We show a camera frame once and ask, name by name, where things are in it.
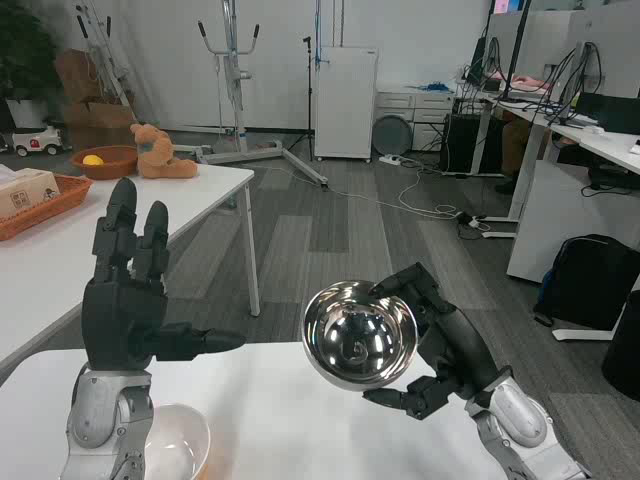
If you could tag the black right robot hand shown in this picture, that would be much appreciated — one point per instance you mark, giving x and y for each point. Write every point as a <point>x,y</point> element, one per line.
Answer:
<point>452,335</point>

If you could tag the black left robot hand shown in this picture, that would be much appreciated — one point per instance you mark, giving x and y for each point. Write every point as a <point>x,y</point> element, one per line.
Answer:
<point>120,315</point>

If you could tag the shiny metal bowl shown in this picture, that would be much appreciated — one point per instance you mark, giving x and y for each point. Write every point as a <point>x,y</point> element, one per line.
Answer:
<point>357,335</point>

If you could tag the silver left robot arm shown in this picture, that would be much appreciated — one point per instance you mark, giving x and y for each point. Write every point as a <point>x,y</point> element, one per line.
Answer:
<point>107,425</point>

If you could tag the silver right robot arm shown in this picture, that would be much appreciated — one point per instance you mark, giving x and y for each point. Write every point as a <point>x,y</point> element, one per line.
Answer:
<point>520,430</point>

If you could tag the white ceramic bowl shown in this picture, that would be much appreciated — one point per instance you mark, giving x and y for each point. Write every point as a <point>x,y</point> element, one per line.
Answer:
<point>175,442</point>

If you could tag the rectangular orange wicker tray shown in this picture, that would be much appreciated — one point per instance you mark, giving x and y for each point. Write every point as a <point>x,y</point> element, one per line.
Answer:
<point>50,205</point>

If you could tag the black backpack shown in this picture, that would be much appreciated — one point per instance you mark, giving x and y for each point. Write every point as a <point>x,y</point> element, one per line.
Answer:
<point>585,285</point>

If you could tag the white side table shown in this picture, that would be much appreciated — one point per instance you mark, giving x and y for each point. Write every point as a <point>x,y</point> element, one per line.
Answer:
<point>200,195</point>

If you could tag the cardboard tissue box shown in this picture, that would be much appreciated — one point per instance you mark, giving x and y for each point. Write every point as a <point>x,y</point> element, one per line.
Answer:
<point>25,192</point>

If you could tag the yellow lemon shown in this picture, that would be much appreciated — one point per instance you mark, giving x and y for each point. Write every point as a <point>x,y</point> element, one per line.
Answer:
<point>93,160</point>

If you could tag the brown teddy bear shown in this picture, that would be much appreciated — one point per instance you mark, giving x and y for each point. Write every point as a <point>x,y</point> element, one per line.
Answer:
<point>160,152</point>

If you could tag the white power strip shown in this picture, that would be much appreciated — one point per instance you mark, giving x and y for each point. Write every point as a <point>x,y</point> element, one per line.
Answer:
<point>392,160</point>

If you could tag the white toy car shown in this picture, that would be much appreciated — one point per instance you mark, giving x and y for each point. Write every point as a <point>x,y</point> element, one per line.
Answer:
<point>37,142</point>

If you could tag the black computer tower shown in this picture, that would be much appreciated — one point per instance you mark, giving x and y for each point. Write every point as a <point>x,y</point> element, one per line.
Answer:
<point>465,142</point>

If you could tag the seated person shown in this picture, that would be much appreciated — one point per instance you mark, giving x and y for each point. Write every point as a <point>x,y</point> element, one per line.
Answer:
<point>515,145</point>

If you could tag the white office desk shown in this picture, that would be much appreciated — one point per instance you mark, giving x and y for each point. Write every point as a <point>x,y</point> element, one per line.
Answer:
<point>565,165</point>

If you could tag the round grey metal tray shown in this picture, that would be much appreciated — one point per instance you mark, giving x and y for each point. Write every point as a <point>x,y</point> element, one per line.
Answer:
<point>392,136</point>

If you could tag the brown cardboard boxes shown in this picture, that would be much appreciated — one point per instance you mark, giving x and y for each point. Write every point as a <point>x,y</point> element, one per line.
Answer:
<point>87,105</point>

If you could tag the white drawer unit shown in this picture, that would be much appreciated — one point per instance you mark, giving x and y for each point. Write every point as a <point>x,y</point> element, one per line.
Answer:
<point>425,112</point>

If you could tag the grey metal lift stand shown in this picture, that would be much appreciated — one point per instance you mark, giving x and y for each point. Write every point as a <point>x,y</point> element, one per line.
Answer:
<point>235,100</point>

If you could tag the white cabinet on wheels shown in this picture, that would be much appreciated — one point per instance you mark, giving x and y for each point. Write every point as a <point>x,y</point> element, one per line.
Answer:
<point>346,105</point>

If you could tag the aluminium ladder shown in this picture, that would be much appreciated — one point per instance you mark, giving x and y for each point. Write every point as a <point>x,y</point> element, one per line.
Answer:
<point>102,55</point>

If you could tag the black monitor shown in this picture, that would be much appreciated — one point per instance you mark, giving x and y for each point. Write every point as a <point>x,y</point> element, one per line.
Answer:
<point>607,112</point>

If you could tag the black microphone tripod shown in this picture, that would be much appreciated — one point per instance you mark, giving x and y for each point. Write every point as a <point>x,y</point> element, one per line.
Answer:
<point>308,100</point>

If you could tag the green potted plant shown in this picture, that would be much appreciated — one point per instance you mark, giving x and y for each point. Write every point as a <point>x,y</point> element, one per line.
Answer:
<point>22,55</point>

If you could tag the grey desk partition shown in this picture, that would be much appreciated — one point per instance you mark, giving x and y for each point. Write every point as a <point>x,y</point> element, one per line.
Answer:
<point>560,40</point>

